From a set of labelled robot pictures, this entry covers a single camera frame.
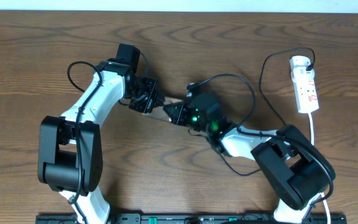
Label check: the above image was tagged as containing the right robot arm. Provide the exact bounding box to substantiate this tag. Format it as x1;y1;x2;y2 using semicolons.
163;93;336;223

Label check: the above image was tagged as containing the white power strip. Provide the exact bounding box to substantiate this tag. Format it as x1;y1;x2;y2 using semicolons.
289;55;320;114

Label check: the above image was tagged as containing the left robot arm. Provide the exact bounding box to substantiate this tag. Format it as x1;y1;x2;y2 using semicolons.
37;44;165;223

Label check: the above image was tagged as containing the Galaxy smartphone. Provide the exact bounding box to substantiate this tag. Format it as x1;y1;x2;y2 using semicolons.
144;96;183;123

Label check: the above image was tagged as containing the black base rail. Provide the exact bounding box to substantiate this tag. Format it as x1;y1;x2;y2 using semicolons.
35;212;347;224

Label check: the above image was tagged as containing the white charger adapter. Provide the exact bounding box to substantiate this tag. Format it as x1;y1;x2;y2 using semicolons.
290;55;315;83

